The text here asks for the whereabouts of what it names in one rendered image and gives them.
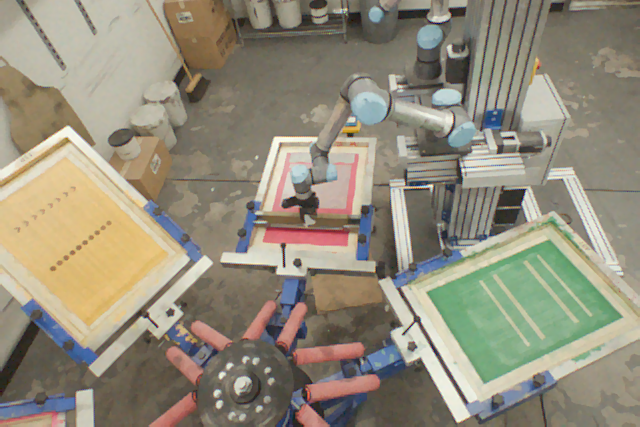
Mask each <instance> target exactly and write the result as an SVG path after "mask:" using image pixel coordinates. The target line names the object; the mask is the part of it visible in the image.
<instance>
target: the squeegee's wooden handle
mask: <svg viewBox="0 0 640 427"><path fill-rule="evenodd" d="M309 216H310V219H312V220H314V221H315V224H310V225H315V226H340V227H342V228H344V227H343V225H349V219H348V214H326V213H317V217H315V216H312V215H309ZM262 217H263V220H264V221H267V222H268V224H269V225H270V224H291V225H304V224H303V223H301V221H300V215H299V213H297V212H269V211H264V212H263V214H262Z"/></svg>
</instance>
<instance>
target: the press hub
mask: <svg viewBox="0 0 640 427"><path fill-rule="evenodd" d="M311 384H313V382H312V380H311V379H310V377H309V376H308V375H307V374H306V373H305V372H304V370H302V369H301V368H299V367H298V366H296V365H294V366H293V365H292V364H291V363H290V362H288V360H287V358H286V357H285V355H284V354H283V353H282V352H281V351H280V350H279V349H278V348H275V347H274V346H272V345H271V343H268V342H266V341H263V340H257V339H247V340H241V341H237V342H235V343H232V345H230V346H228V347H226V348H225V349H223V350H221V351H220V352H218V353H217V354H216V355H215V356H214V357H213V358H212V359H211V360H210V362H209V363H208V364H207V366H206V367H205V369H204V372H203V374H202V376H201V379H200V381H199V385H198V390H197V409H198V413H199V416H200V419H201V421H202V423H203V426H204V427H290V424H291V426H293V427H305V426H304V424H302V423H301V422H300V421H299V420H298V419H297V418H296V417H295V415H296V414H295V412H296V411H294V412H293V408H292V404H291V400H292V395H293V392H295V391H297V390H299V389H301V388H302V387H304V386H306V385H311ZM309 406H310V407H311V408H312V409H313V410H314V411H315V412H316V413H317V414H318V415H319V416H320V417H321V418H322V419H323V420H324V421H325V414H324V409H323V408H322V409H321V404H320V401H317V402H315V403H312V404H310V405H309Z"/></svg>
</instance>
